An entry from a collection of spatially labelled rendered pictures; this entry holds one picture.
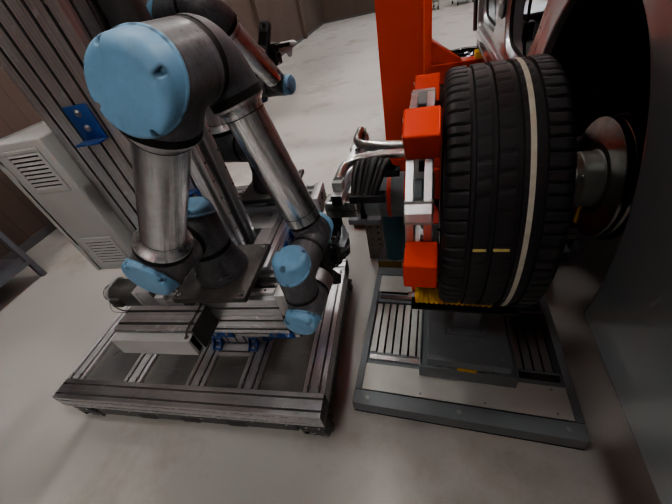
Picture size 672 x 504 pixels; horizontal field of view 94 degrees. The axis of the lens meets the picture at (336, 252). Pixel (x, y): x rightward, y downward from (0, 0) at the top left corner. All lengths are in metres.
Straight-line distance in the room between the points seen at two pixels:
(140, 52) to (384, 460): 1.37
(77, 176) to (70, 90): 0.25
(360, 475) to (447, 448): 0.34
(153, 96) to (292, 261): 0.33
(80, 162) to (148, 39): 0.74
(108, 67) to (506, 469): 1.50
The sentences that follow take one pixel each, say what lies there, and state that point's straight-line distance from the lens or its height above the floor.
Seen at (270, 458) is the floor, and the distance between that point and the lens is 1.54.
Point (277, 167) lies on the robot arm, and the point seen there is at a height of 1.14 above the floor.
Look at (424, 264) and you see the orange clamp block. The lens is 0.71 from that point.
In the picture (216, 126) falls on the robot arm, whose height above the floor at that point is 1.08.
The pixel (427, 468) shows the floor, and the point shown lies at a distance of 1.43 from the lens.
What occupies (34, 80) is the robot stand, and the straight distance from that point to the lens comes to 1.11.
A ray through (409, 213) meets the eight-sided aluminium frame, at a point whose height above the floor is 0.96.
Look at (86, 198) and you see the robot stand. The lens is 1.18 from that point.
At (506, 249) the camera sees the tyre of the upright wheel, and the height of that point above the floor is 0.91.
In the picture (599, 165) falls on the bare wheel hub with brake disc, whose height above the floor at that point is 0.91.
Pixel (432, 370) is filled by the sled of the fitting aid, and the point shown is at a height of 0.15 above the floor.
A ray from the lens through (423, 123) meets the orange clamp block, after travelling 0.70.
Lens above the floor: 1.38
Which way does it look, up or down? 40 degrees down
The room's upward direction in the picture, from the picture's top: 14 degrees counter-clockwise
